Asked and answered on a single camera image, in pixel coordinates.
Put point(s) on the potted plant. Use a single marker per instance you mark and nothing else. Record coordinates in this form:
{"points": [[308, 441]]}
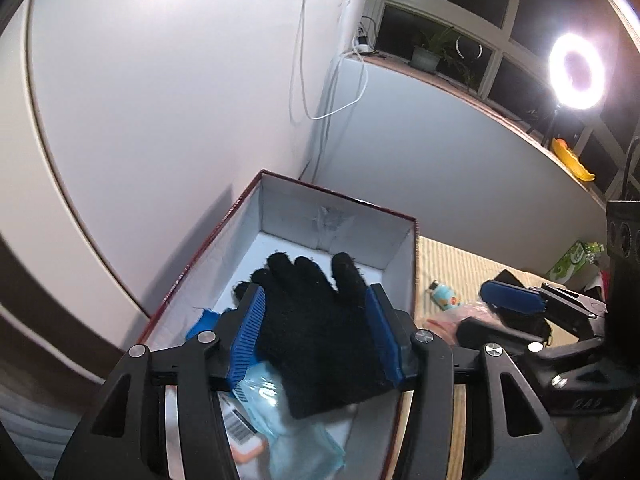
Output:
{"points": [[425, 60]]}

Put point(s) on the window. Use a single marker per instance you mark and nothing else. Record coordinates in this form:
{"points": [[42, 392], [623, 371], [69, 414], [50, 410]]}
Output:
{"points": [[525, 10]]}

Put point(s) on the black knit glove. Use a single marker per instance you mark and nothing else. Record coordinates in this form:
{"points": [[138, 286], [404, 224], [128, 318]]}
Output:
{"points": [[510, 277], [320, 340]]}

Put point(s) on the black tripod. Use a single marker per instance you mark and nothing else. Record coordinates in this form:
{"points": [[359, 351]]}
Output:
{"points": [[550, 127]]}

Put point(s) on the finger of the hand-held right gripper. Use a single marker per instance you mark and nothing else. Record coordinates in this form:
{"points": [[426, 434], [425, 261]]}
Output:
{"points": [[510, 297], [500, 332]]}

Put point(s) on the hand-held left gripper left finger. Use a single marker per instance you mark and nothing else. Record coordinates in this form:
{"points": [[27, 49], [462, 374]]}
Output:
{"points": [[247, 330]]}

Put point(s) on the green printed bag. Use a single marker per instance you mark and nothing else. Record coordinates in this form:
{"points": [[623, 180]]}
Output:
{"points": [[570, 260]]}

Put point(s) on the yellow fruit tray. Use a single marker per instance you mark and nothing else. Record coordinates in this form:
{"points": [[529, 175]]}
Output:
{"points": [[575, 162]]}

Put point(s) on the clear plastic bag red contents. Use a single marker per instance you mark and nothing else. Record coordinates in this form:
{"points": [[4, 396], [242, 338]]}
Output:
{"points": [[465, 315]]}

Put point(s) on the small light blue bottle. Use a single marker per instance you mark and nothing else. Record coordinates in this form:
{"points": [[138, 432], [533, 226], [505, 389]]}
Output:
{"points": [[445, 294]]}

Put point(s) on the blue cloth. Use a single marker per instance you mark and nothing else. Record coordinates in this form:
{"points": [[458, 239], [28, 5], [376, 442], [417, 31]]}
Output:
{"points": [[205, 325]]}

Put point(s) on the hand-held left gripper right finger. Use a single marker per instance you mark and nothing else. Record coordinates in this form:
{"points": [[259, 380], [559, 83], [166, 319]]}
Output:
{"points": [[382, 340]]}

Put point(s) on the orange tissue packet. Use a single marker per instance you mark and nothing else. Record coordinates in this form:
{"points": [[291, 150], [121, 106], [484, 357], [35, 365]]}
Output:
{"points": [[240, 430]]}

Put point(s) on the red cardboard box white inside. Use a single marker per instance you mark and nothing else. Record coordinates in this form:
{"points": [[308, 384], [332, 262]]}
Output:
{"points": [[300, 210]]}

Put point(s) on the light blue mask packet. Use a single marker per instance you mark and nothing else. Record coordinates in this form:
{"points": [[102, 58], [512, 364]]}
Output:
{"points": [[295, 440]]}

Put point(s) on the white power strip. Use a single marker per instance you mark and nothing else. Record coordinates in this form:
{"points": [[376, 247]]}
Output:
{"points": [[362, 46]]}

